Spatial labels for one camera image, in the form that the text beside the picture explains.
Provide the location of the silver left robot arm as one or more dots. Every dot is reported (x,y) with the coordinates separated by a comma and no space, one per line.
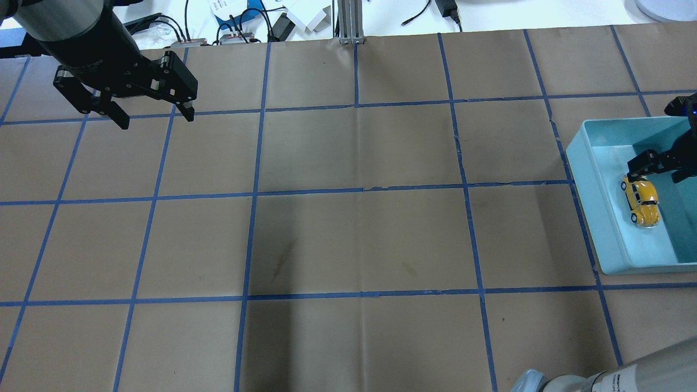
(34,15)

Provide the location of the light blue plastic bin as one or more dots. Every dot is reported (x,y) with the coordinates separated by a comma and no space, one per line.
(634,233)

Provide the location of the aluminium frame post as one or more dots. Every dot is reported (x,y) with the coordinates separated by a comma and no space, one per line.
(350,22)

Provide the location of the brown paper table cover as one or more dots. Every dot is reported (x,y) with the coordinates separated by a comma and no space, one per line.
(354,245)

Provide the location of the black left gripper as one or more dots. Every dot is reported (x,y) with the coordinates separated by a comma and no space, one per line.
(107,55)

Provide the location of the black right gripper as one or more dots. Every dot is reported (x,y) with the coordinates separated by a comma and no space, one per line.
(687,146)

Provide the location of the yellow beetle toy car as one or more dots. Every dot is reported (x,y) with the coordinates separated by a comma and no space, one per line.
(643,201)

